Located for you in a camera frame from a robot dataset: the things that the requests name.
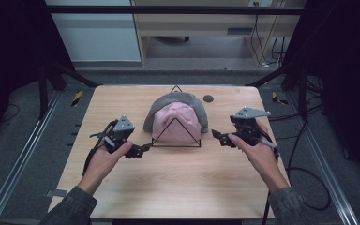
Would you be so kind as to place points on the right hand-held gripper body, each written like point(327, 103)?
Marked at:
point(247, 128)

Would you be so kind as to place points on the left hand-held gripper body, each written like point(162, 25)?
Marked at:
point(122, 128)

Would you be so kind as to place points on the pink knit hat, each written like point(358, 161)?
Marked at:
point(175, 114)

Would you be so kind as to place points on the grey knit hat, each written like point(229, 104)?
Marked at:
point(175, 97)

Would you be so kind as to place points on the person's left hand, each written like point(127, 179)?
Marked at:
point(101, 165)

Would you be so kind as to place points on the person's right hand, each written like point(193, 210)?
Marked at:
point(262, 159)

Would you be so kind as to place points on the grey round table grommet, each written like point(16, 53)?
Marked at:
point(208, 98)

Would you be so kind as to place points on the grey tape strip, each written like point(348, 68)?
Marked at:
point(56, 193)

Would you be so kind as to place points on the white cabinet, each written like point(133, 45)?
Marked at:
point(97, 34)

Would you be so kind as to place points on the black curtain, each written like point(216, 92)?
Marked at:
point(347, 62)
point(9, 47)

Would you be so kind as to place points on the black frame strut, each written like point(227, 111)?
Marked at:
point(302, 93)
point(43, 93)

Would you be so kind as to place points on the aluminium floor rail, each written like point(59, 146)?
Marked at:
point(322, 162)
point(28, 146)

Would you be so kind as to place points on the black horizontal frame bar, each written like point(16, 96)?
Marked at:
point(168, 10)

